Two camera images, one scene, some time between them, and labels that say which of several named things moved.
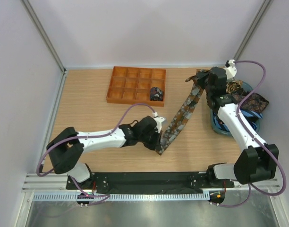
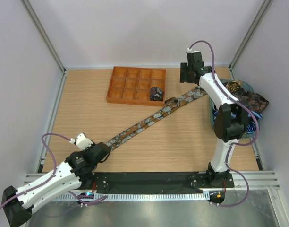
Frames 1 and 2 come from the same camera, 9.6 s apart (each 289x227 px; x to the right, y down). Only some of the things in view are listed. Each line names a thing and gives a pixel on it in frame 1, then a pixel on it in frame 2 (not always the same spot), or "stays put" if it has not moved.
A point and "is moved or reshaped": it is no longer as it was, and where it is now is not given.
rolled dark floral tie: (156, 94) stays put
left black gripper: (155, 144) -> (88, 148)
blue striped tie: (244, 112) stays put
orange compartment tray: (131, 85) stays put
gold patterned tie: (231, 86) stays put
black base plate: (149, 183) stays put
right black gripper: (201, 78) -> (183, 77)
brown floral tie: (183, 112) is moved or reshaped
